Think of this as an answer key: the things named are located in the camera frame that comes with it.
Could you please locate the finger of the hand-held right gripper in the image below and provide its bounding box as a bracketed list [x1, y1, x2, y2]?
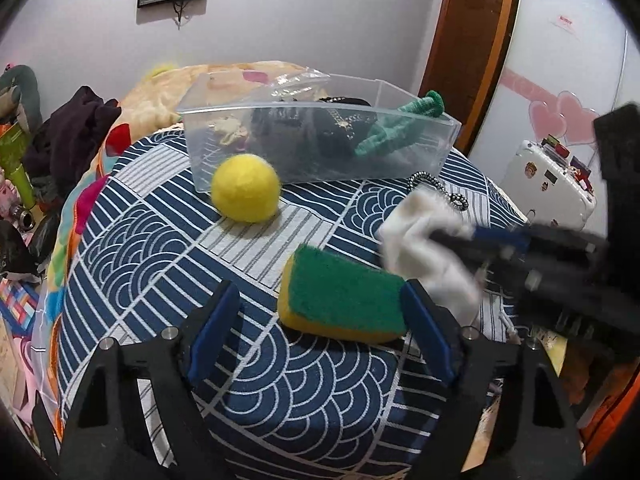
[430, 222, 610, 267]
[475, 254, 601, 307]

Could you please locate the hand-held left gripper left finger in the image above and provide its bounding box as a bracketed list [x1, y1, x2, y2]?
[32, 280, 242, 480]

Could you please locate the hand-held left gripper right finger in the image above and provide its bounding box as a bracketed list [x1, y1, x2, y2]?
[400, 277, 587, 480]

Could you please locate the white fluffy cloth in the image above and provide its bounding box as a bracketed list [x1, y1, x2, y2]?
[377, 190, 484, 327]

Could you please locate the green and yellow sponge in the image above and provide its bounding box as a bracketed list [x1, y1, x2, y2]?
[277, 244, 409, 345]

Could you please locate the clear plastic bin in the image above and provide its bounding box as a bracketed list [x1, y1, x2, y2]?
[176, 71, 462, 194]

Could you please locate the white suitcase with stickers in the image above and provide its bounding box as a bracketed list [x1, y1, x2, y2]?
[500, 139, 599, 234]

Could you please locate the blue wave patterned cloth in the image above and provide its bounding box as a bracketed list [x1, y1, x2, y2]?
[54, 127, 532, 480]

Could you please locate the pink heart sticker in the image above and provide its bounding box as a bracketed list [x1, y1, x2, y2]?
[501, 69, 601, 147]

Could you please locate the yellow felt ball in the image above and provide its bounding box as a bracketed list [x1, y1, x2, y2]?
[210, 154, 282, 224]

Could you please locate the green knit glove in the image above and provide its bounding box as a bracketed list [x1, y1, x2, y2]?
[354, 90, 446, 159]

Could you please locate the colourful checked box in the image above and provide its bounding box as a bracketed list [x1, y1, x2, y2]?
[0, 279, 41, 337]

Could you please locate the small beige plush toy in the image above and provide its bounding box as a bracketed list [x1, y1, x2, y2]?
[215, 116, 252, 151]

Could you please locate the white wardrobe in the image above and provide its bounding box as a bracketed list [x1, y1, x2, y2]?
[469, 0, 640, 198]

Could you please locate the black fabric pouch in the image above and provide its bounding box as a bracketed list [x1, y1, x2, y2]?
[250, 97, 375, 162]

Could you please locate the brown wooden door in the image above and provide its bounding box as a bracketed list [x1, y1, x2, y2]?
[417, 0, 524, 154]

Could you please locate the black plastic bag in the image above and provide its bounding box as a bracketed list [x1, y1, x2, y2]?
[0, 219, 42, 277]

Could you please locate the dark clothes pile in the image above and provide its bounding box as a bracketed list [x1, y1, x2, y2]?
[22, 86, 123, 202]

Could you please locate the clear plastic bag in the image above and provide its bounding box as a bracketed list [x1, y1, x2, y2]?
[259, 66, 332, 105]

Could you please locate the green plastic toy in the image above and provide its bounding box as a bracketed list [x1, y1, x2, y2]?
[0, 122, 39, 211]

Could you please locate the grey green plush toy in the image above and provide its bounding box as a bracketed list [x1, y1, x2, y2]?
[0, 64, 44, 132]

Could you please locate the black and white beaded cord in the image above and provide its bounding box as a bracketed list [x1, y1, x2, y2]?
[407, 171, 471, 214]

